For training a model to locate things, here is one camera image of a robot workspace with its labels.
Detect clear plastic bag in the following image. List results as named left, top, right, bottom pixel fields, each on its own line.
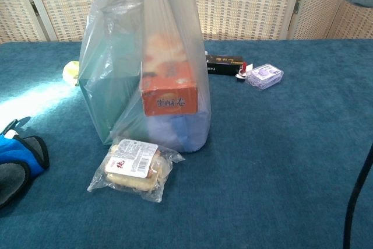
left=78, top=0, right=212, bottom=153

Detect orange cardboard box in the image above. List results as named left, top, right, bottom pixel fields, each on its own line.
left=139, top=33, right=200, bottom=117

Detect pale blue soft package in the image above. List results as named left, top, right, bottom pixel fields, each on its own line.
left=145, top=108, right=211, bottom=153

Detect black box gold lettering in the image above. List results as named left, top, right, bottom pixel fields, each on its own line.
left=206, top=54, right=247, bottom=76

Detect small red white packet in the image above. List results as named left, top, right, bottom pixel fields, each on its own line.
left=234, top=61, right=254, bottom=83

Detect pastry in clear wrapper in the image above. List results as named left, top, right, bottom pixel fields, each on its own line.
left=87, top=139, right=186, bottom=204

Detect teal cardboard box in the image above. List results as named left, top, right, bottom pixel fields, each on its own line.
left=78, top=31, right=146, bottom=145

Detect clear case purple cards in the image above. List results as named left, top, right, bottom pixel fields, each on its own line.
left=246, top=62, right=285, bottom=91

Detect teal table cover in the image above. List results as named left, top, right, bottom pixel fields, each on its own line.
left=0, top=38, right=373, bottom=249

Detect yellow round object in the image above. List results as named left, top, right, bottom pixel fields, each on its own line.
left=62, top=61, right=81, bottom=87

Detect woven folding screen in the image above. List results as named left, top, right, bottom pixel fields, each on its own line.
left=0, top=0, right=373, bottom=44

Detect blue black neoprene brace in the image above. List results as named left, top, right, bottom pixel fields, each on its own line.
left=0, top=118, right=50, bottom=209

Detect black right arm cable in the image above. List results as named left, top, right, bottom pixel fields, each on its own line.
left=342, top=143, right=373, bottom=249

